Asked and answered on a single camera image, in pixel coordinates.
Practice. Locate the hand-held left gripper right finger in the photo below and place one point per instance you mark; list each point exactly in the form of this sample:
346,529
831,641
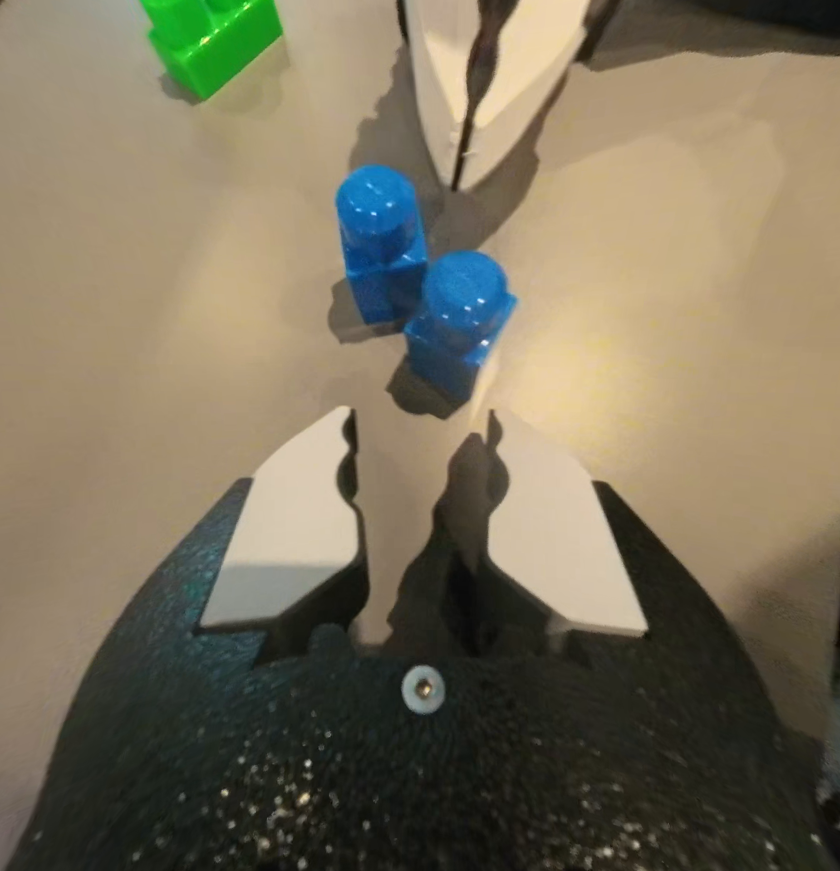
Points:
563,544

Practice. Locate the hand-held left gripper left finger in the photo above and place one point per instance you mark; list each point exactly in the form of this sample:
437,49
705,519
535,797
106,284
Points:
290,531

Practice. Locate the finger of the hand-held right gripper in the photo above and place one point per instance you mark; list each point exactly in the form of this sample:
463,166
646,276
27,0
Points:
440,68
522,61

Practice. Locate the blue single-stud mega block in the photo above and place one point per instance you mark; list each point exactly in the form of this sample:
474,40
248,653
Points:
379,245
460,320

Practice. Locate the green two-stud mega block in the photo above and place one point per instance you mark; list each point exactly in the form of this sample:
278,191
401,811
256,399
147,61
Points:
215,47

